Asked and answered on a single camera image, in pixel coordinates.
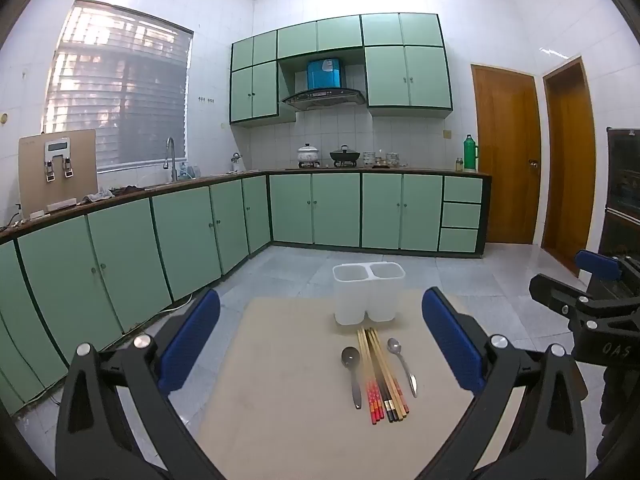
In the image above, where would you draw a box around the white two-compartment utensil holder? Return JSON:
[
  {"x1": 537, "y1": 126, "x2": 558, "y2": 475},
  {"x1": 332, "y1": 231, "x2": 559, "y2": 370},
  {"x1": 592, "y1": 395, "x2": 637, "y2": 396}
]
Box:
[{"x1": 332, "y1": 262, "x2": 406, "y2": 326}]

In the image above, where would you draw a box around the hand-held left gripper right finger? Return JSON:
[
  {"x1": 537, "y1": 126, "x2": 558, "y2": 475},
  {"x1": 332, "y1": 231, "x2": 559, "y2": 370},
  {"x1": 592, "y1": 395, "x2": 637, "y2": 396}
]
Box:
[{"x1": 421, "y1": 287, "x2": 591, "y2": 480}]

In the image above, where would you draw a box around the dark metal spoon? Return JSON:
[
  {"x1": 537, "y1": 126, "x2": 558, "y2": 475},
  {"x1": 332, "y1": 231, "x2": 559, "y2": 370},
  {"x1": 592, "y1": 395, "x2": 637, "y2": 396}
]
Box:
[{"x1": 341, "y1": 346, "x2": 363, "y2": 409}]

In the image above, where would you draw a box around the dark glass-front cabinet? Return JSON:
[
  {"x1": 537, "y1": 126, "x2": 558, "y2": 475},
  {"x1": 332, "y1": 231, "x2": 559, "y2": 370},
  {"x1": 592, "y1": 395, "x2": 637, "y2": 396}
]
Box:
[{"x1": 597, "y1": 127, "x2": 640, "y2": 261}]

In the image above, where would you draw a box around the green wall cabinet run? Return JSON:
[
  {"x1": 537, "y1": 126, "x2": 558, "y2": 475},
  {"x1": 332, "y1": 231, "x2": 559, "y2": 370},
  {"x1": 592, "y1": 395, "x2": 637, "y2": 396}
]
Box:
[{"x1": 229, "y1": 12, "x2": 455, "y2": 126}]

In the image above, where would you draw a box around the bowls and jars cluster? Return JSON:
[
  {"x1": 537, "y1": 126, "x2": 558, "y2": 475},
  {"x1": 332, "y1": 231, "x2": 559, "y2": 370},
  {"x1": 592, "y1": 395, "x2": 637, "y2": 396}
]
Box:
[{"x1": 362, "y1": 151, "x2": 412, "y2": 168}]

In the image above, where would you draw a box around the silver metal spoon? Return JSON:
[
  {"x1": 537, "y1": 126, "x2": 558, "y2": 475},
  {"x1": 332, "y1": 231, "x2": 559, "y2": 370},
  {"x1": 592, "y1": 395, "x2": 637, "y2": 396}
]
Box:
[{"x1": 387, "y1": 337, "x2": 418, "y2": 398}]

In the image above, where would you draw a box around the wooden chopstick striped end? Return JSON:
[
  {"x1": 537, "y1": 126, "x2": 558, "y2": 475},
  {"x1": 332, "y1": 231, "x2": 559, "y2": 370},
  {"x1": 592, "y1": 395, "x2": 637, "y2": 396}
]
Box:
[
  {"x1": 371, "y1": 329, "x2": 402, "y2": 419},
  {"x1": 374, "y1": 330, "x2": 409, "y2": 415}
]

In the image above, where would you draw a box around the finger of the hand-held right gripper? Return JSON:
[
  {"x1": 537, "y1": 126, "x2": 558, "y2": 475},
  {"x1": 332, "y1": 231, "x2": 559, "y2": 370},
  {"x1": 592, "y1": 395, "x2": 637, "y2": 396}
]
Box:
[
  {"x1": 574, "y1": 249, "x2": 640, "y2": 297},
  {"x1": 528, "y1": 273, "x2": 601, "y2": 331}
]

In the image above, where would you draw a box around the green base cabinet run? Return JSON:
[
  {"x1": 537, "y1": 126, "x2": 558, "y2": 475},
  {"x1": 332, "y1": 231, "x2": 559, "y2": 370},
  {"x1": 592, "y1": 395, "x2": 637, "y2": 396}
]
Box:
[{"x1": 0, "y1": 172, "x2": 493, "y2": 416}]

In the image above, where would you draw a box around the plain wooden door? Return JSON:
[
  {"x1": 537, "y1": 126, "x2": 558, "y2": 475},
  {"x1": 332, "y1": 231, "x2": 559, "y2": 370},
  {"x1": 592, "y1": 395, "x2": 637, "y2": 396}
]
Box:
[{"x1": 542, "y1": 57, "x2": 598, "y2": 276}]

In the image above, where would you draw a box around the dark kitchen countertop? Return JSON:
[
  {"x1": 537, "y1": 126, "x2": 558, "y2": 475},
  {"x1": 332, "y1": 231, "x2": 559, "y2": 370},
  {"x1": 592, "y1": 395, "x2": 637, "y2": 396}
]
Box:
[{"x1": 0, "y1": 170, "x2": 493, "y2": 246}]

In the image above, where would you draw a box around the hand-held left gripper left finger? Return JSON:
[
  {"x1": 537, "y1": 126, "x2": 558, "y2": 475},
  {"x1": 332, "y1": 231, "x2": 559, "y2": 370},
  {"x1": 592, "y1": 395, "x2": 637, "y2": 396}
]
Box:
[{"x1": 55, "y1": 288, "x2": 226, "y2": 480}]

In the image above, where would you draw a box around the black wok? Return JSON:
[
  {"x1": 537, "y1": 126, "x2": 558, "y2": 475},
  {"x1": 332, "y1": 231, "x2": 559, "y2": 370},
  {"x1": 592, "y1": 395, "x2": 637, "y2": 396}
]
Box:
[{"x1": 329, "y1": 145, "x2": 361, "y2": 167}]

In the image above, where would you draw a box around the green thermos flask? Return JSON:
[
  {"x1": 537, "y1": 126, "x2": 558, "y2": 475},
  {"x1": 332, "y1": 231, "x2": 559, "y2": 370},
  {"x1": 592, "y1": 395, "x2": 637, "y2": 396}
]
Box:
[{"x1": 462, "y1": 134, "x2": 480, "y2": 173}]

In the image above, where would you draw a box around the red patterned end chopstick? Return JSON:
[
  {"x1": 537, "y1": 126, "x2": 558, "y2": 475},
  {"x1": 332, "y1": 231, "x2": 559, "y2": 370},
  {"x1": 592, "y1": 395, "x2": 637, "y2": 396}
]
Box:
[
  {"x1": 359, "y1": 328, "x2": 380, "y2": 423},
  {"x1": 364, "y1": 328, "x2": 387, "y2": 420},
  {"x1": 357, "y1": 328, "x2": 376, "y2": 425},
  {"x1": 362, "y1": 328, "x2": 383, "y2": 421}
]

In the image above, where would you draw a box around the black chopstick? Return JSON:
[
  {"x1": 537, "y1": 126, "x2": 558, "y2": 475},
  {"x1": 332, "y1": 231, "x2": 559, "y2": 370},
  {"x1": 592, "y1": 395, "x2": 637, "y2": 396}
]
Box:
[
  {"x1": 367, "y1": 328, "x2": 391, "y2": 419},
  {"x1": 369, "y1": 328, "x2": 396, "y2": 419}
]

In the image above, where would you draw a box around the wooden door with knob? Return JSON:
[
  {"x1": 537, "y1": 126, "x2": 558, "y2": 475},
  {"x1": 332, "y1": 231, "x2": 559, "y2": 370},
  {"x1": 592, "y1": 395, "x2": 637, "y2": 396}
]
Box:
[{"x1": 471, "y1": 63, "x2": 542, "y2": 246}]

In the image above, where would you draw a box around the chrome kitchen faucet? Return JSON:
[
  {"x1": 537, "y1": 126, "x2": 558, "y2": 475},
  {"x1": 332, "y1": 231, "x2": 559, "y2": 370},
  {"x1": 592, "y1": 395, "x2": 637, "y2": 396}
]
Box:
[{"x1": 164, "y1": 136, "x2": 180, "y2": 183}]

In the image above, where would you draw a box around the window with blinds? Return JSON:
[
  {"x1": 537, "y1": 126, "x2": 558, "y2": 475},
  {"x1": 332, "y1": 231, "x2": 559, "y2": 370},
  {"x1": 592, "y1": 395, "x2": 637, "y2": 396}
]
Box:
[{"x1": 42, "y1": 0, "x2": 195, "y2": 173}]

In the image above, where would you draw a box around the range hood with blue film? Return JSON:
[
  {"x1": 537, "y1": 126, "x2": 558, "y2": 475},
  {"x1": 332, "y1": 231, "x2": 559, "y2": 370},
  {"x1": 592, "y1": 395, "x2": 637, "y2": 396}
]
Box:
[{"x1": 281, "y1": 57, "x2": 366, "y2": 112}]

